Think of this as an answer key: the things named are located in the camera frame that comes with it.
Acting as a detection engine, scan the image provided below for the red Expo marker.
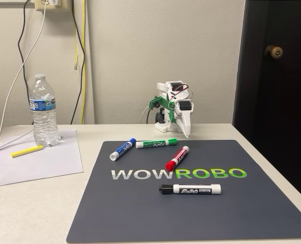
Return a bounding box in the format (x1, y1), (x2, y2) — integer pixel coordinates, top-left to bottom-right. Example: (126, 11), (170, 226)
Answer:
(165, 145), (191, 172)

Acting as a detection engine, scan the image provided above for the green Expo marker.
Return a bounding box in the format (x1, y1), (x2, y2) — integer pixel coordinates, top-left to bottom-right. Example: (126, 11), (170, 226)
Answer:
(135, 138), (178, 149)

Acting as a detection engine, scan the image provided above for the blue Expo marker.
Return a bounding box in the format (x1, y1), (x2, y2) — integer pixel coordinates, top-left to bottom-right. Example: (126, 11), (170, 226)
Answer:
(109, 138), (137, 162)

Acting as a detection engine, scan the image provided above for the black Expo marker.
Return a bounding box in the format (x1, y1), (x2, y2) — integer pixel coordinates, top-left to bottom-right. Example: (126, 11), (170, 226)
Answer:
(158, 184), (222, 196)

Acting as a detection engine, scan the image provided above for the dark wooden door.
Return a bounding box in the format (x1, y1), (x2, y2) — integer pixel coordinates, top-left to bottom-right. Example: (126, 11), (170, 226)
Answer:
(232, 0), (301, 204)

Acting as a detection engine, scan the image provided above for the dark grey WOWROBO mat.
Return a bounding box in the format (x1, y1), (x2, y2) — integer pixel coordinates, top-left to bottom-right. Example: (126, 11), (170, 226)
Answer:
(66, 139), (301, 244)

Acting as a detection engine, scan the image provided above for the brass door knob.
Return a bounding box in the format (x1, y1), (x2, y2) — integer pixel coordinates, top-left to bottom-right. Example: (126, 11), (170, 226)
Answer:
(264, 45), (284, 59)

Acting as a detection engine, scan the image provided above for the clear plastic water bottle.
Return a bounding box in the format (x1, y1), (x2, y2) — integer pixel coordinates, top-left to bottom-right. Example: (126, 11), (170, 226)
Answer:
(28, 74), (59, 147)

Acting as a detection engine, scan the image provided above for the white paper sheet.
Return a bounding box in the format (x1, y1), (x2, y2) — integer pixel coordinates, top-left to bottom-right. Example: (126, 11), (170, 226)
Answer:
(0, 129), (84, 188)

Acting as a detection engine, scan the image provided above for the yellow highlighter pen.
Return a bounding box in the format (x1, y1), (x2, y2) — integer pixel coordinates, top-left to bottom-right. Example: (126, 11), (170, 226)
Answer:
(10, 145), (44, 159)

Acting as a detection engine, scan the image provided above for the red white motor wire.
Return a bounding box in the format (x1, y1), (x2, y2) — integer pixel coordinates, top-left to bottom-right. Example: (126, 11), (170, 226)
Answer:
(168, 83), (195, 102)

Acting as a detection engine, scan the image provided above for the green gripper camera mount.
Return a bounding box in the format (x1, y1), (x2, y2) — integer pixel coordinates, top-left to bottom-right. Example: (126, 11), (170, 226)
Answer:
(149, 95), (178, 113)

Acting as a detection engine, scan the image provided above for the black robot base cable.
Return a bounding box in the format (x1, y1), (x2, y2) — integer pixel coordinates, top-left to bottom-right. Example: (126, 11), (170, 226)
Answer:
(146, 108), (156, 125)

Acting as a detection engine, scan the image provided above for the white robot base cable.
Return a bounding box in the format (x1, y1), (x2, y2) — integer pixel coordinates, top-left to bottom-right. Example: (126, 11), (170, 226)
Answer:
(139, 106), (153, 125)

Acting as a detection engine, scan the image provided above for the black wall cable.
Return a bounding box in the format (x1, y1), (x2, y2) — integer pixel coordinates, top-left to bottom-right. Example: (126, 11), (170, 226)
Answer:
(70, 0), (86, 125)
(17, 0), (35, 125)

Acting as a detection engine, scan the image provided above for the yellow cable with clear plug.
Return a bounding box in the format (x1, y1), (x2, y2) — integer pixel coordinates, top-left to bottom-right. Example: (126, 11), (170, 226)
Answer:
(74, 24), (79, 70)

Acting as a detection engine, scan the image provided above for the beige wall outlet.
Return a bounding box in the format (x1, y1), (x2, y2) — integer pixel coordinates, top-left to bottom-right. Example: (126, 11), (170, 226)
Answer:
(34, 0), (70, 12)

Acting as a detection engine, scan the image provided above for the white charger cable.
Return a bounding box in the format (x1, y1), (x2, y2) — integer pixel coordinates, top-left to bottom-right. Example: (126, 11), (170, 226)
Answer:
(0, 2), (49, 163)

